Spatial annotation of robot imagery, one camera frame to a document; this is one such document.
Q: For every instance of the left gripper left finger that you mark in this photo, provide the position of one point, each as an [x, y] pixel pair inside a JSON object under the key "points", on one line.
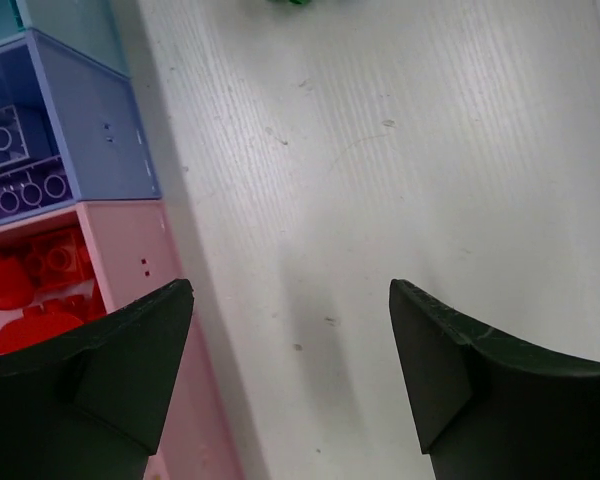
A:
{"points": [[92, 403]]}

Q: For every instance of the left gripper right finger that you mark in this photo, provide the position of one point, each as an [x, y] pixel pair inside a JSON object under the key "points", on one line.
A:
{"points": [[488, 405]]}

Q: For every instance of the red legos in bin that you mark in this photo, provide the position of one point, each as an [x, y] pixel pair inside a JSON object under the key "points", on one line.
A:
{"points": [[48, 287]]}

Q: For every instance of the purple legos in bin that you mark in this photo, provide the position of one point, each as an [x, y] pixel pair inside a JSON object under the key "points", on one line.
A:
{"points": [[32, 173]]}

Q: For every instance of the small pink bin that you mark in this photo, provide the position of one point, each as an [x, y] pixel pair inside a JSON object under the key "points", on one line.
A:
{"points": [[133, 253]]}

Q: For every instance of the purple blue bin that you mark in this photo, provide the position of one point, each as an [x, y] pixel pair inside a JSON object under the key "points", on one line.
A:
{"points": [[95, 120]]}

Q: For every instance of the right light blue bin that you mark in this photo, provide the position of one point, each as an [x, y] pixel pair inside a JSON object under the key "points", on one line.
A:
{"points": [[86, 26]]}

